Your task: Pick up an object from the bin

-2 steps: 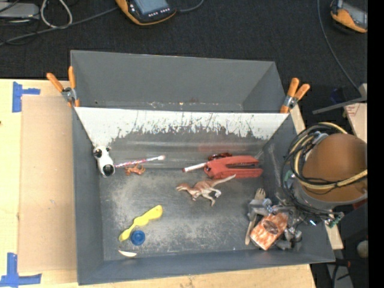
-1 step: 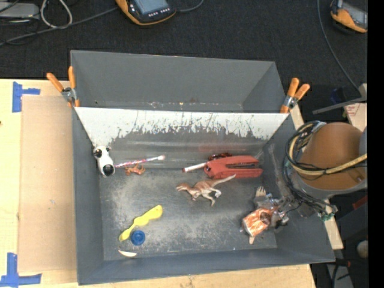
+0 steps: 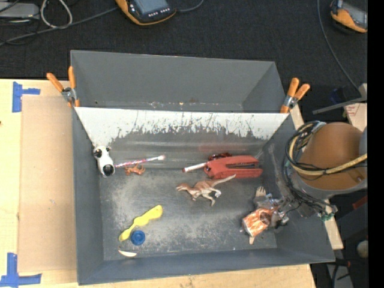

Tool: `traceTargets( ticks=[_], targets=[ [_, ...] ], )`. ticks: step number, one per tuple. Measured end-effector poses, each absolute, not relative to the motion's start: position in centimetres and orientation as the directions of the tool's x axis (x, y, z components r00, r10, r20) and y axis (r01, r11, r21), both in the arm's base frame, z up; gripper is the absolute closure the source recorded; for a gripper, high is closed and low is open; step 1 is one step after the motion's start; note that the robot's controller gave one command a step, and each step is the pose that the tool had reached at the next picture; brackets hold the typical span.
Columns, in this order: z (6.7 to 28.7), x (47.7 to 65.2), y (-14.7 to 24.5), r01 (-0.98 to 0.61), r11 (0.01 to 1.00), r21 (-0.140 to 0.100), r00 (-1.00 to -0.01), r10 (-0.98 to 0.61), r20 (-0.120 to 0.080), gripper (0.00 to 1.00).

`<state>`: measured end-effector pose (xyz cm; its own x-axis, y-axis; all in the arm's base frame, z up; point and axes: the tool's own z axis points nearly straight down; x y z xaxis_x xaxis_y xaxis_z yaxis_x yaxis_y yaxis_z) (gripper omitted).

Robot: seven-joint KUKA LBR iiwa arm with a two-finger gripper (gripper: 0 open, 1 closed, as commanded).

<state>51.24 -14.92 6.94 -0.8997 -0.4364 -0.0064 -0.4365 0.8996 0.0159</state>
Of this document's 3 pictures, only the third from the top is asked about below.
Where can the brown cardboard board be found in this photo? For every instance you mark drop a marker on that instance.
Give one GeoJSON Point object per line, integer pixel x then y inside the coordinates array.
{"type": "Point", "coordinates": [45, 175]}

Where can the white and red marker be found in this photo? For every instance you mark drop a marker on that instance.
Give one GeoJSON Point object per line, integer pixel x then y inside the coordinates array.
{"type": "Point", "coordinates": [193, 168]}

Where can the white and black toy animal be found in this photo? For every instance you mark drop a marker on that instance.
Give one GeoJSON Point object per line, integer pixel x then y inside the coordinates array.
{"type": "Point", "coordinates": [103, 160]}

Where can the small orange toy animal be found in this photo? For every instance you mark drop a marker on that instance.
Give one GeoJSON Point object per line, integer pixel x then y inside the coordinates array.
{"type": "Point", "coordinates": [135, 169]}

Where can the white and orange crescent piece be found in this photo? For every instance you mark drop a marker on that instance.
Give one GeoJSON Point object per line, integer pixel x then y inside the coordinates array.
{"type": "Point", "coordinates": [127, 253]}

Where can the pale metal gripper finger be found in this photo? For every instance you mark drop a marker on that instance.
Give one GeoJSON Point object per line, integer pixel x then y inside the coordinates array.
{"type": "Point", "coordinates": [261, 193]}
{"type": "Point", "coordinates": [252, 240]}

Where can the blue bottle cap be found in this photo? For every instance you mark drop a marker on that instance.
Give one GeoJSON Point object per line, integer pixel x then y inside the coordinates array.
{"type": "Point", "coordinates": [138, 237]}

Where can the dark red small toy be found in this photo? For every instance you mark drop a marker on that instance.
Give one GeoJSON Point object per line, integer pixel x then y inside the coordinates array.
{"type": "Point", "coordinates": [220, 155]}

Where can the brown toy dinosaur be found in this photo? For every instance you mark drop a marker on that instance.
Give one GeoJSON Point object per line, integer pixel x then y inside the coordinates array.
{"type": "Point", "coordinates": [201, 189]}

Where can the orange and white can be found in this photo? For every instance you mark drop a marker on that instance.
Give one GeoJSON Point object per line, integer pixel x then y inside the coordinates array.
{"type": "Point", "coordinates": [256, 222]}

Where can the grey metal bin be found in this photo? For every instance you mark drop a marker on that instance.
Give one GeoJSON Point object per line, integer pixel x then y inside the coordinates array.
{"type": "Point", "coordinates": [180, 226]}

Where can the yellow long plastic piece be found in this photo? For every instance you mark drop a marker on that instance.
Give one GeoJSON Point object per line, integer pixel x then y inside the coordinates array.
{"type": "Point", "coordinates": [144, 219]}

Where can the red stapler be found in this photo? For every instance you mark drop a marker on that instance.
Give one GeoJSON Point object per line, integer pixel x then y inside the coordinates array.
{"type": "Point", "coordinates": [234, 166]}

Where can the pink striped stick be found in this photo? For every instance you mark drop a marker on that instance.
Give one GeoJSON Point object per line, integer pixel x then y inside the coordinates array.
{"type": "Point", "coordinates": [138, 161]}

